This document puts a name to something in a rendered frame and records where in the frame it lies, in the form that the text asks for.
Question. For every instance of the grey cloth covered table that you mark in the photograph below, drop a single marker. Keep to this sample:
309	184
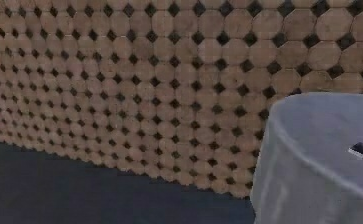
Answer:
309	160

